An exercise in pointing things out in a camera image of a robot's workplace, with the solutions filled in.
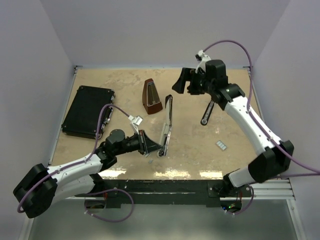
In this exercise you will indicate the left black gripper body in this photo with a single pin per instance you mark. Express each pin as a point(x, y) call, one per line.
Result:
point(132, 143)

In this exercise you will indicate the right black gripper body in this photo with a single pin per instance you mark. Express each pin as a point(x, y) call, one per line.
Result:
point(200, 85)

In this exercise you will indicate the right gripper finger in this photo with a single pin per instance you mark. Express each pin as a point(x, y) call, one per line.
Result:
point(186, 75)
point(179, 85)

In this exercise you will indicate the grey black stapler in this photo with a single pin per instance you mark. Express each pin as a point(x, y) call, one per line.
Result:
point(167, 127)

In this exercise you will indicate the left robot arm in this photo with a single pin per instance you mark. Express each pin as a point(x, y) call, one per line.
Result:
point(43, 186)

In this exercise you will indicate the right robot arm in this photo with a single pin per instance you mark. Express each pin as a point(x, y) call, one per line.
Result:
point(272, 154)

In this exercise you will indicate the brown wooden metronome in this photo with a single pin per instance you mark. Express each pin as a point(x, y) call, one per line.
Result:
point(150, 97)

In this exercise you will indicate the black ribbed briefcase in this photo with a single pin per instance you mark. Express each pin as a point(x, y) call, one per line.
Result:
point(82, 117)

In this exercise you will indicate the staple strips pack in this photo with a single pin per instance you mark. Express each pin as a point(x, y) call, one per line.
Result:
point(221, 145)

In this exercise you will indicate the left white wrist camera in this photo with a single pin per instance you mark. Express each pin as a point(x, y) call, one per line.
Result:
point(135, 121)

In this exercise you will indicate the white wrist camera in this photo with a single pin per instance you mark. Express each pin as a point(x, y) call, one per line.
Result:
point(202, 58)
point(135, 121)

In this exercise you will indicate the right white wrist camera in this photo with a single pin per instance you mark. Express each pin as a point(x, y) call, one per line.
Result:
point(202, 58)

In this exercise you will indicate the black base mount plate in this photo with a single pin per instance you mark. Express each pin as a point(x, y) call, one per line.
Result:
point(206, 192)

